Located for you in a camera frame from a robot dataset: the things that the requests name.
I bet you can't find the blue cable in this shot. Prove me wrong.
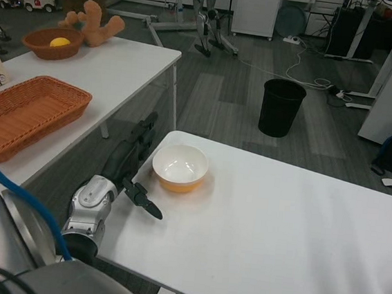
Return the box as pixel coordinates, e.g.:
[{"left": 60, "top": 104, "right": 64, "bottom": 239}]
[{"left": 0, "top": 145, "right": 85, "bottom": 263}]

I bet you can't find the grey round disc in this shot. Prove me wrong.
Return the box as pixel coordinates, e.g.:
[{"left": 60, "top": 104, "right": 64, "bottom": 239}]
[{"left": 275, "top": 4, "right": 310, "bottom": 37}]

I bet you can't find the black computer tower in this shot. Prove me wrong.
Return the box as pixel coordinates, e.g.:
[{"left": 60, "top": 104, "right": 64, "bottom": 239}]
[
  {"left": 326, "top": 5, "right": 358, "bottom": 59},
  {"left": 353, "top": 9, "right": 392, "bottom": 64}
]

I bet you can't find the brown wicker round basket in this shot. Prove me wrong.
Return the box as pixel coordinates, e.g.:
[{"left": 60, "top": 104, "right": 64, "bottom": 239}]
[{"left": 19, "top": 25, "right": 86, "bottom": 64}]

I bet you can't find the white floor cable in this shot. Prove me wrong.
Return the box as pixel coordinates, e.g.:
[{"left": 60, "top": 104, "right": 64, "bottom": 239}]
[{"left": 235, "top": 35, "right": 336, "bottom": 91}]

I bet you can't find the yellow lemon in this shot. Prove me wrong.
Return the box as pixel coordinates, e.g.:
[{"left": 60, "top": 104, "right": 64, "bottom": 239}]
[{"left": 49, "top": 37, "right": 71, "bottom": 49}]

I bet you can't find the white side table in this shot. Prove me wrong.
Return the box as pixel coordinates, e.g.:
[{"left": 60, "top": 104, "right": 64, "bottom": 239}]
[{"left": 0, "top": 26, "right": 185, "bottom": 204}]

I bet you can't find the black trash bin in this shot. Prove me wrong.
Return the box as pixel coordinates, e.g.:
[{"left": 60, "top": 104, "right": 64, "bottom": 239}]
[{"left": 256, "top": 77, "right": 309, "bottom": 140}]

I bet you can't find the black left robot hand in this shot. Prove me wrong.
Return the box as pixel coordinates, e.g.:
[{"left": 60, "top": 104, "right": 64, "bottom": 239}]
[{"left": 98, "top": 107, "right": 174, "bottom": 220}]

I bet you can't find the white drawer cabinet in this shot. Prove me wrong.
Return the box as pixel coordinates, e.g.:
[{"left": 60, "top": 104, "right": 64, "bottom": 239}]
[{"left": 304, "top": 0, "right": 339, "bottom": 38}]

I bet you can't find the grey metal stand frame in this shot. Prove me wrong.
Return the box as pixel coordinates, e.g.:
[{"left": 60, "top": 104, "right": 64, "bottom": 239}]
[{"left": 103, "top": 4, "right": 244, "bottom": 57}]

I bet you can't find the black floor power adapter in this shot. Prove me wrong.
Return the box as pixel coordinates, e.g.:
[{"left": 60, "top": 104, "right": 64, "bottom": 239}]
[{"left": 327, "top": 85, "right": 348, "bottom": 99}]

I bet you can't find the orange wicker rectangular tray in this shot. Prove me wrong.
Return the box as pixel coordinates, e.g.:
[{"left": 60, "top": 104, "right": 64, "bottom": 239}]
[{"left": 0, "top": 71, "right": 95, "bottom": 172}]

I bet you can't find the white and orange plastic bowl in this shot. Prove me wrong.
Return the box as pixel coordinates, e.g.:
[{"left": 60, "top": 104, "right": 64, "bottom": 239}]
[{"left": 149, "top": 142, "right": 211, "bottom": 196}]

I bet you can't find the orange plush toy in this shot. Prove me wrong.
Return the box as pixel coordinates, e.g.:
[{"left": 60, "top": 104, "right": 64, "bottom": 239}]
[{"left": 55, "top": 0, "right": 128, "bottom": 51}]

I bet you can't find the white desk side panel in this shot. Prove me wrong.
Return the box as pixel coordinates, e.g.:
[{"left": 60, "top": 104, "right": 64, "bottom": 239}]
[{"left": 356, "top": 47, "right": 392, "bottom": 148}]

